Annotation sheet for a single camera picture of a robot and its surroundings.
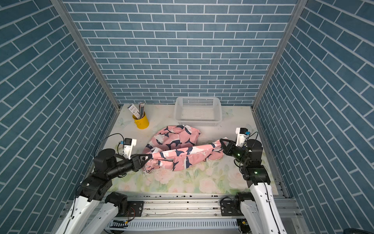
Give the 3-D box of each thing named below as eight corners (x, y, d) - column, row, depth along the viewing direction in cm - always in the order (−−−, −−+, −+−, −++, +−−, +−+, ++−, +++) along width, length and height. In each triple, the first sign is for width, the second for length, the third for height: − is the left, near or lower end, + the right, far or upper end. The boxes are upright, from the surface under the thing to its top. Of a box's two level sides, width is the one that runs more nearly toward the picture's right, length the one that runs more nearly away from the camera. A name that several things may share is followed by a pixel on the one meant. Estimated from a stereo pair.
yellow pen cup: (137, 131, 108) (133, 121, 99) (137, 124, 112) (132, 115, 103) (150, 128, 110) (146, 118, 101) (148, 121, 114) (145, 112, 105)
